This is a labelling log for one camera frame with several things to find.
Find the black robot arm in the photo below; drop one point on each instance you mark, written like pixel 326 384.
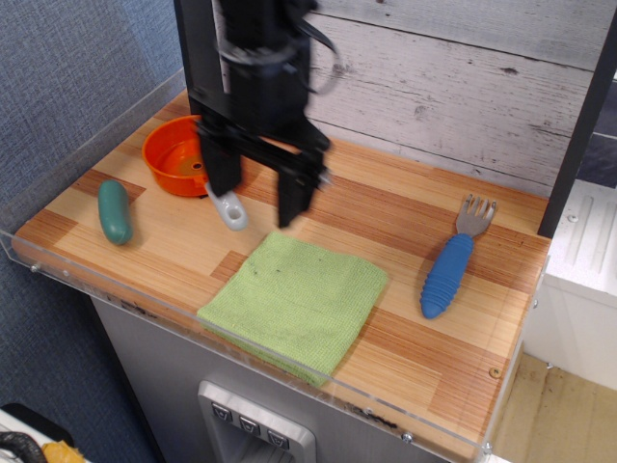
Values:
pixel 266 47

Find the grey cabinet with button panel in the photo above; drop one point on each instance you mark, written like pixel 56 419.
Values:
pixel 204 403

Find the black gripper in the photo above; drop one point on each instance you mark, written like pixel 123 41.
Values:
pixel 265 120

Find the green cloth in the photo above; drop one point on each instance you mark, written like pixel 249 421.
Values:
pixel 296 306

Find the clear acrylic table guard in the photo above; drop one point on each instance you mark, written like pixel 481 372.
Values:
pixel 435 383

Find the black left frame post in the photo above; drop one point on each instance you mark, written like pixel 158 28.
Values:
pixel 195 22

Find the green toy pickle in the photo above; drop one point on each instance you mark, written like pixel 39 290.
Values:
pixel 113 212

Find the orange toy pan grey handle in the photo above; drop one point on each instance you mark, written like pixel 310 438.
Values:
pixel 172 152

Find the black right frame post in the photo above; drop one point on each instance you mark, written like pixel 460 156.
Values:
pixel 586 122

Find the yellow object at corner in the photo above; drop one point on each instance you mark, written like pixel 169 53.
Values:
pixel 61 452

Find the fork with blue handle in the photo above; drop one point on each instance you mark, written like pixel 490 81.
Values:
pixel 444 279

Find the black frame post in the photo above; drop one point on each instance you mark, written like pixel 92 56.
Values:
pixel 586 122
pixel 195 22

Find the white side unit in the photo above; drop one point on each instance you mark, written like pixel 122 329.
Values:
pixel 572 323

